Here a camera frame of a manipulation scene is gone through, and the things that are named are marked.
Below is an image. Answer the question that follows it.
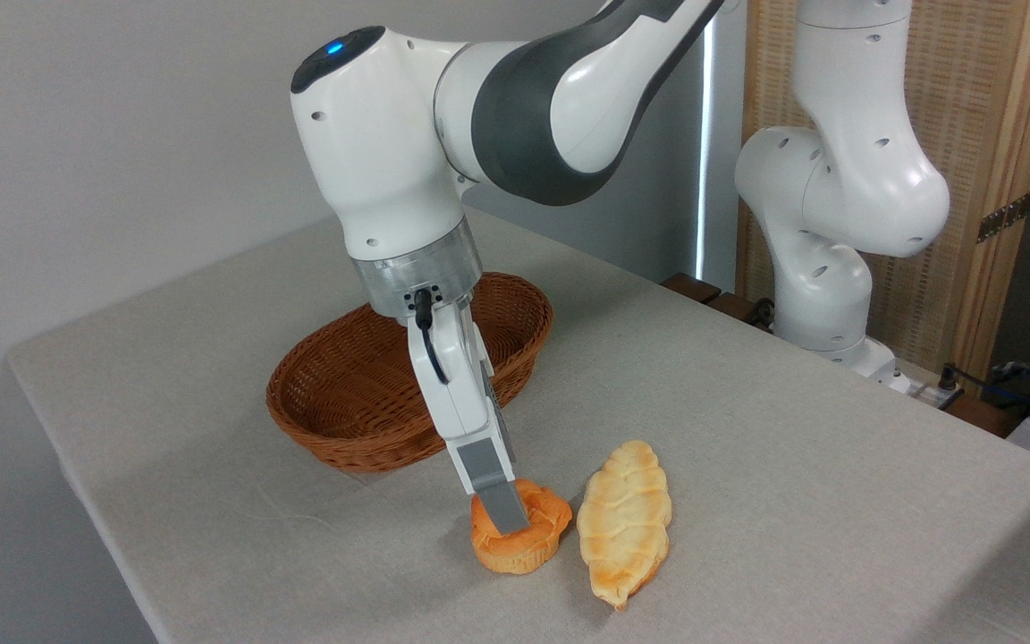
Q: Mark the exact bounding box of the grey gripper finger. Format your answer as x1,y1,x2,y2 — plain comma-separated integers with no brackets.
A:
446,433,532,536

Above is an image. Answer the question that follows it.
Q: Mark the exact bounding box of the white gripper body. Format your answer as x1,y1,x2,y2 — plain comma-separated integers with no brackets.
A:
405,297,517,466

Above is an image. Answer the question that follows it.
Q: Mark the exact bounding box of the round orange bread bun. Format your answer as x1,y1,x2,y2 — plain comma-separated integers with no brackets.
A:
469,478,574,576

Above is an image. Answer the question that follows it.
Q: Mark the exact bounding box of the brown oval wicker basket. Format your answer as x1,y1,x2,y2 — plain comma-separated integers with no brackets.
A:
266,271,555,474

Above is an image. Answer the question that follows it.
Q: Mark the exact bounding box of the long braided pale bread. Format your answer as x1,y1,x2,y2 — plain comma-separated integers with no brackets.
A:
576,439,674,613

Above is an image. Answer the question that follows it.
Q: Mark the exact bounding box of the dark brown wooden platform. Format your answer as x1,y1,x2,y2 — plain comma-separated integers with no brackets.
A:
662,272,1027,440

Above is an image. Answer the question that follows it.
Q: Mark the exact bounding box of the vertical white light strip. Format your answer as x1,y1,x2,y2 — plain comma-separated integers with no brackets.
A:
696,18,716,284

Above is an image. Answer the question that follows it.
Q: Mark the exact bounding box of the metal screen hinge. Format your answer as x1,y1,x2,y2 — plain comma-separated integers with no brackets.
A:
976,191,1030,245

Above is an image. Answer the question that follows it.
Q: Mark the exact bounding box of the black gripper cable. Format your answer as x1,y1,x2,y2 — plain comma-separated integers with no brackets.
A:
413,287,452,386

